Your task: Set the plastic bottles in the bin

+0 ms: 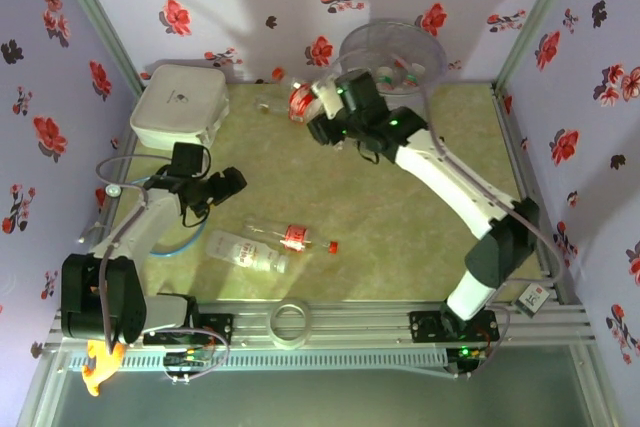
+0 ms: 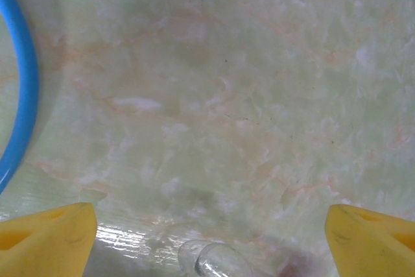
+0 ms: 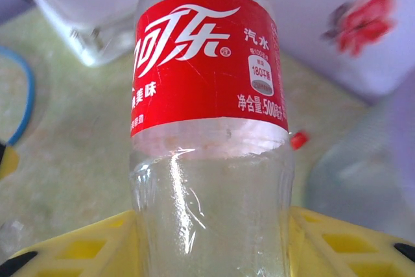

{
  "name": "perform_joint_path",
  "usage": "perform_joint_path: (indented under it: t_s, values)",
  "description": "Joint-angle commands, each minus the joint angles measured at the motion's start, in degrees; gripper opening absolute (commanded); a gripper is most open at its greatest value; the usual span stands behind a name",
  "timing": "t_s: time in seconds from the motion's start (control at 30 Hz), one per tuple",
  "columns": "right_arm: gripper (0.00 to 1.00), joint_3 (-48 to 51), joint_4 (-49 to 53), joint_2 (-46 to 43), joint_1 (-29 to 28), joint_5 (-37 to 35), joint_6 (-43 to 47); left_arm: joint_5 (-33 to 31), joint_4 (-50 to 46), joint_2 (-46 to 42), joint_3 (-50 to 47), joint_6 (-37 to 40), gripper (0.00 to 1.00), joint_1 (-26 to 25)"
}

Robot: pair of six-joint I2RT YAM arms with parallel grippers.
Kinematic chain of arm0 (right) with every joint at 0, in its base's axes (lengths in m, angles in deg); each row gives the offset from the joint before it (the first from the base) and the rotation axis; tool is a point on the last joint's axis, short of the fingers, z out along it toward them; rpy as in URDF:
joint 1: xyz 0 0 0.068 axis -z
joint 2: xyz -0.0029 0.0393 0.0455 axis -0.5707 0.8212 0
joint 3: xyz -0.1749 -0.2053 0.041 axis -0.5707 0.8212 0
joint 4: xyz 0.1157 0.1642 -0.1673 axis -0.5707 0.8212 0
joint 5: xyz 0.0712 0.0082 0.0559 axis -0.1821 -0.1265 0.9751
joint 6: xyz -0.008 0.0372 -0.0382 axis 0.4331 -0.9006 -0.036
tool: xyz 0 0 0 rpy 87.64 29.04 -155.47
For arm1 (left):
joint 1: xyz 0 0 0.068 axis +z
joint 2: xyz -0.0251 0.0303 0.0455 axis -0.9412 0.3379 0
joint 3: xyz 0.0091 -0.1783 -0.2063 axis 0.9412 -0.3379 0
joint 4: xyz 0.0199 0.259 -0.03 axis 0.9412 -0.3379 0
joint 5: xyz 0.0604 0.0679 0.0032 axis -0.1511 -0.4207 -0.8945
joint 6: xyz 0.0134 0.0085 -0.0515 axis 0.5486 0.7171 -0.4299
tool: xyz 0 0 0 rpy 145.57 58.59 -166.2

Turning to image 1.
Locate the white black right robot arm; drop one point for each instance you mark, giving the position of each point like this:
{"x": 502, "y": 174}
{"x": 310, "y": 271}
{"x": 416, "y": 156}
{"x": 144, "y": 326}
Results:
{"x": 440, "y": 177}

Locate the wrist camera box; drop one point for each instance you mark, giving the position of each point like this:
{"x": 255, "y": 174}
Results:
{"x": 190, "y": 159}
{"x": 362, "y": 92}

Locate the large bottle white label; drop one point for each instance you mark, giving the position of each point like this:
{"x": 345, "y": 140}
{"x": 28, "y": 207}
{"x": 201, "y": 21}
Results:
{"x": 240, "y": 249}

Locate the orange shark plush toy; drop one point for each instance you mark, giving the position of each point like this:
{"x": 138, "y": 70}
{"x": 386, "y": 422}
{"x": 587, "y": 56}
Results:
{"x": 100, "y": 367}

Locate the electronics board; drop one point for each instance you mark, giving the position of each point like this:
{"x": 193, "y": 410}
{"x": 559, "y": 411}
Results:
{"x": 467, "y": 358}
{"x": 187, "y": 360}

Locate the grey mesh waste bin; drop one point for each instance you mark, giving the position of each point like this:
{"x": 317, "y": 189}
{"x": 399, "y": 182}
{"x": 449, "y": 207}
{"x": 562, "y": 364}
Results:
{"x": 360, "y": 44}

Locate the clear bottle red cap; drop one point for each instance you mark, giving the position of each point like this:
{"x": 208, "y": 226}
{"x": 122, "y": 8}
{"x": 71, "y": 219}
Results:
{"x": 300, "y": 99}
{"x": 295, "y": 237}

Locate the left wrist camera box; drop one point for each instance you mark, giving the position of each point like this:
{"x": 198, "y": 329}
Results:
{"x": 190, "y": 159}

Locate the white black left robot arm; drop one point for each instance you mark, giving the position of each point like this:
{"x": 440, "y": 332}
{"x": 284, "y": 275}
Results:
{"x": 140, "y": 227}

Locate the white plastic box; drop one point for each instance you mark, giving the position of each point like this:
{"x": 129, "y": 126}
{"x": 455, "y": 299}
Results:
{"x": 175, "y": 102}

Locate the grey tape roll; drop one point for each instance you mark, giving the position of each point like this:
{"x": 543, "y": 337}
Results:
{"x": 290, "y": 343}

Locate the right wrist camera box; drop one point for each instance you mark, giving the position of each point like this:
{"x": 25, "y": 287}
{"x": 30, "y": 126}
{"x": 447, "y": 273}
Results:
{"x": 362, "y": 92}

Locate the white round cap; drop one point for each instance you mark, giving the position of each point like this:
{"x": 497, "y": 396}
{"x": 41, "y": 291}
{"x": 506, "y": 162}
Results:
{"x": 114, "y": 190}

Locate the aluminium frame post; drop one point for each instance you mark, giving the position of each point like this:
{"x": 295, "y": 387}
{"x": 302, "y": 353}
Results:
{"x": 95, "y": 22}
{"x": 540, "y": 17}

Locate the white card tag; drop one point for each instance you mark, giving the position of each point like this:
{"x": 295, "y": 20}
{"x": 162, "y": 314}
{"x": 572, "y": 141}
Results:
{"x": 532, "y": 301}

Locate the left electronics board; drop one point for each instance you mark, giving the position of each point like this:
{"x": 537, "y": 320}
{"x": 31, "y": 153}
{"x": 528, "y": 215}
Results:
{"x": 187, "y": 360}

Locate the right electronics board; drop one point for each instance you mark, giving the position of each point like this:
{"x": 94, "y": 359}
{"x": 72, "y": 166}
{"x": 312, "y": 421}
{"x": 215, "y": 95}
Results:
{"x": 467, "y": 358}

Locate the aluminium frame rail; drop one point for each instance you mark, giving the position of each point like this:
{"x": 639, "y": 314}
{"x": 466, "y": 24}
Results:
{"x": 350, "y": 317}
{"x": 535, "y": 187}

